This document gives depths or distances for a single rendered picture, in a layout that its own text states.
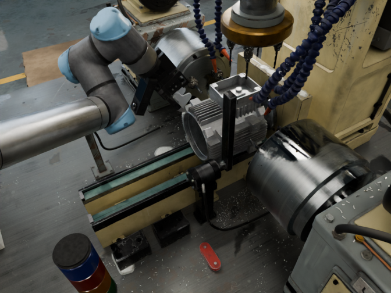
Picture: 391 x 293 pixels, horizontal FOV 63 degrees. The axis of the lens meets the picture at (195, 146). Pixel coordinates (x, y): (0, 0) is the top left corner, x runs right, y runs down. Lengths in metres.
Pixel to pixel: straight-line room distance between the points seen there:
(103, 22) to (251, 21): 0.33
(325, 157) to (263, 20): 0.34
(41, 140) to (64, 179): 0.64
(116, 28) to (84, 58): 0.10
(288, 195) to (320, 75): 0.42
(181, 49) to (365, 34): 0.54
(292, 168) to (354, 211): 0.15
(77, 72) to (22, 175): 0.64
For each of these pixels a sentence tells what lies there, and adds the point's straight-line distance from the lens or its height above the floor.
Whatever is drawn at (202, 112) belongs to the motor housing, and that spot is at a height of 1.11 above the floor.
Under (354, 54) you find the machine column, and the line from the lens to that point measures 0.92.
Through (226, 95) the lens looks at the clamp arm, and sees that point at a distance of 0.72.
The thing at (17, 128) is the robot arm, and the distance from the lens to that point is 0.59.
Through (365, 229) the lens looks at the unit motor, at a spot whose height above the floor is 1.26.
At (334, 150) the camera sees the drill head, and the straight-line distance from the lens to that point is 0.76.
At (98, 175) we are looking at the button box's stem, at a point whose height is 0.81.
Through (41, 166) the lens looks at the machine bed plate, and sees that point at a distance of 1.32.
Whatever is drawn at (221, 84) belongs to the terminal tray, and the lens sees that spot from 0.96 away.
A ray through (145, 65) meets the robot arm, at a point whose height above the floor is 1.29.
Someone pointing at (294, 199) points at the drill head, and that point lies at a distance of 0.73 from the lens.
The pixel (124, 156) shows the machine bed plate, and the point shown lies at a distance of 1.24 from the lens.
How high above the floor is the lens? 1.68
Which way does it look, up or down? 46 degrees down
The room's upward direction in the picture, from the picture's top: 3 degrees counter-clockwise
